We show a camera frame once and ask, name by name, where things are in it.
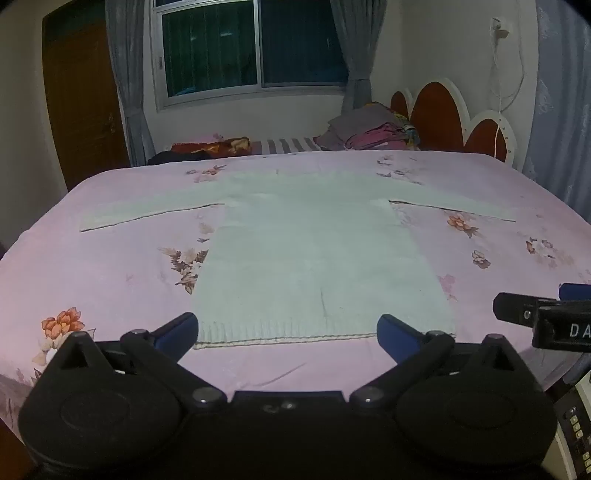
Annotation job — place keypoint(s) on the black cloth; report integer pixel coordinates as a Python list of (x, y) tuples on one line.
[(178, 157)]

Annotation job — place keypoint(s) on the grey striped cloth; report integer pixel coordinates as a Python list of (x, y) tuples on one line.
[(286, 145)]

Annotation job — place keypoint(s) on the red and white headboard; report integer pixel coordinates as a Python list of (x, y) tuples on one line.
[(438, 117)]

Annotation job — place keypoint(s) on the white device with buttons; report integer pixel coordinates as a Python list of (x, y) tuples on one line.
[(575, 429)]

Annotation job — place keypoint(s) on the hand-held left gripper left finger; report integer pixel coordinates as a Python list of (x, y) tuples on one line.
[(178, 333)]

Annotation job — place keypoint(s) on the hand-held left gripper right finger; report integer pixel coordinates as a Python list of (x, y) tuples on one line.
[(396, 334)]

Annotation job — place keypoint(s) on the pink floral bed sheet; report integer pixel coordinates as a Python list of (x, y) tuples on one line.
[(115, 258)]

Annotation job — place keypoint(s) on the pile of folded clothes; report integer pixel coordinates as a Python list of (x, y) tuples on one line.
[(364, 129)]

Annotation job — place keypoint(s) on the brown wooden door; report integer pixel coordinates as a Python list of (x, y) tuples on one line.
[(83, 101)]

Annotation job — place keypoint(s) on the blue grey patterned curtain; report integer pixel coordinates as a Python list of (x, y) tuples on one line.
[(561, 92)]

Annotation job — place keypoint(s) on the grey window curtain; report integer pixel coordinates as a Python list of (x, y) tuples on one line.
[(131, 83), (358, 50)]

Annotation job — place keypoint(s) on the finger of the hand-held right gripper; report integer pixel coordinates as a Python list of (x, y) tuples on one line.
[(513, 308), (575, 291)]

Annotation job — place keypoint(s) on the white framed window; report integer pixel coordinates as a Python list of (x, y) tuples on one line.
[(249, 46)]

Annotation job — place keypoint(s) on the red and orange cloth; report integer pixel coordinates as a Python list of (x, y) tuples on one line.
[(212, 145)]

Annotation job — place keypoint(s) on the white knitted sweater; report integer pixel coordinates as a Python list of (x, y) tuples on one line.
[(314, 249)]

